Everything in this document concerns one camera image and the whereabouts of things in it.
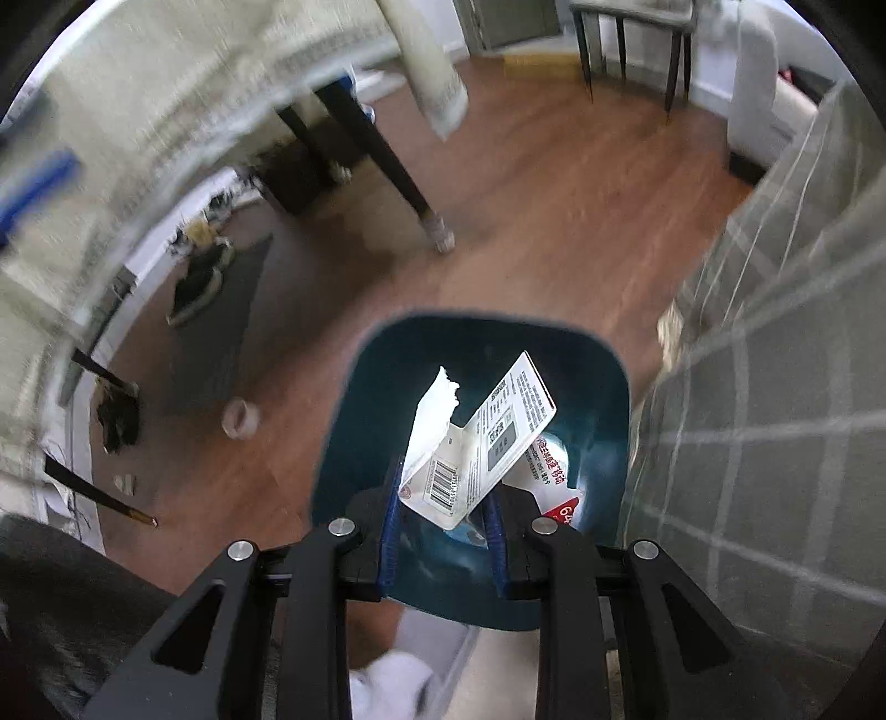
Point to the yellow doormat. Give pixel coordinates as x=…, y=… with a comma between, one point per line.
x=540, y=64

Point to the white cloth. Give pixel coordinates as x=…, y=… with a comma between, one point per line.
x=387, y=685

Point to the white tape roll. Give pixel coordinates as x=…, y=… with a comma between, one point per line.
x=241, y=417

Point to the thick black table leg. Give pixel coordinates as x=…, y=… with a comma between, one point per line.
x=387, y=159
x=304, y=135

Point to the white paper packaging card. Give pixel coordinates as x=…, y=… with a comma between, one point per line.
x=477, y=457

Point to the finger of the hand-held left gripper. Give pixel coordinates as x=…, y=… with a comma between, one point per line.
x=41, y=181

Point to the beige patterned tablecloth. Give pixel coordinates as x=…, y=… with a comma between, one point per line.
x=173, y=90

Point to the white sofa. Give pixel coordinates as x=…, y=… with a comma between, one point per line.
x=761, y=90

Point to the dark box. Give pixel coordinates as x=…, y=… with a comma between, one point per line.
x=297, y=187

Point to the dark grey door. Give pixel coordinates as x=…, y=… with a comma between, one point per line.
x=512, y=21

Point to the thin black gold-tipped leg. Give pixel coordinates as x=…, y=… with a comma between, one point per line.
x=100, y=370
x=104, y=497

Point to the grey checked blanket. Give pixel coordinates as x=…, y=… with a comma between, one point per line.
x=761, y=415

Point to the small white scrap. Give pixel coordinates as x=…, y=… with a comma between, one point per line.
x=124, y=483

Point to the dark grey floor mat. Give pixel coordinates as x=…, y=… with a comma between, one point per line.
x=221, y=346

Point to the red white packet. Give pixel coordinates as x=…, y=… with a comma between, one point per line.
x=547, y=478

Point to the black sneaker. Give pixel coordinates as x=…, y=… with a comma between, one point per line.
x=211, y=255
x=194, y=294

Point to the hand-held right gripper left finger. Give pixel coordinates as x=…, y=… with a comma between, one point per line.
x=389, y=547

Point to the grey side table black legs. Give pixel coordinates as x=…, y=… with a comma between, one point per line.
x=630, y=10

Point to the black cloth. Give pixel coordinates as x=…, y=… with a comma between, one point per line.
x=118, y=422

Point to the blue plastic trash bin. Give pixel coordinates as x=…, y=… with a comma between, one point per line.
x=374, y=415

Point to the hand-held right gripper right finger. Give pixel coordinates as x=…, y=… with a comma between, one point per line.
x=497, y=554

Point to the black cushion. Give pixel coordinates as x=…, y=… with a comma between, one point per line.
x=817, y=83

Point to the dark fuzzy cloth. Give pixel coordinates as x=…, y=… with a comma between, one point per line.
x=55, y=588

